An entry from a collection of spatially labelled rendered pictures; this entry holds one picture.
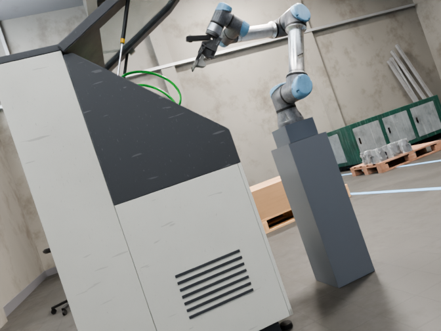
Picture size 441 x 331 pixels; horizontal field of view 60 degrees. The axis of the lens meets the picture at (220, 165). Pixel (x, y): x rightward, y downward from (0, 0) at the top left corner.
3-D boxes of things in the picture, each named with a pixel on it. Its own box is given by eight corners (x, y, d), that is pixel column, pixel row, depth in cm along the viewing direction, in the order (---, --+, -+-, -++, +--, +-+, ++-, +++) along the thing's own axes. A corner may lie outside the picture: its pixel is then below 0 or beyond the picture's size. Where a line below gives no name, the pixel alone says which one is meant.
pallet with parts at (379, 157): (385, 172, 545) (377, 149, 546) (350, 177, 624) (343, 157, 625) (445, 148, 581) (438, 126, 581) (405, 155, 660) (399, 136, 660)
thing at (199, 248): (299, 329, 170) (241, 161, 171) (176, 389, 155) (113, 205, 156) (249, 293, 238) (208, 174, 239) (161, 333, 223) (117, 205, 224)
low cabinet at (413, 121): (386, 148, 924) (374, 116, 925) (453, 134, 741) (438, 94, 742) (310, 176, 862) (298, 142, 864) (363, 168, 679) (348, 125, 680)
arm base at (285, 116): (296, 123, 225) (291, 108, 225) (309, 117, 210) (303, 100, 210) (274, 131, 220) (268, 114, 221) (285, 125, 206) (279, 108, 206)
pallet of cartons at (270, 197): (312, 199, 531) (300, 167, 532) (354, 196, 447) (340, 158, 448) (230, 233, 485) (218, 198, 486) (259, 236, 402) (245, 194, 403)
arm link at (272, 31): (280, 23, 231) (212, 33, 208) (291, 13, 221) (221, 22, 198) (287, 41, 231) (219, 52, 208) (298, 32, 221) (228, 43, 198)
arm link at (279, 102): (287, 109, 224) (279, 87, 224) (301, 102, 212) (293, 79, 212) (271, 113, 218) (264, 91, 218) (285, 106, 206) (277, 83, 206)
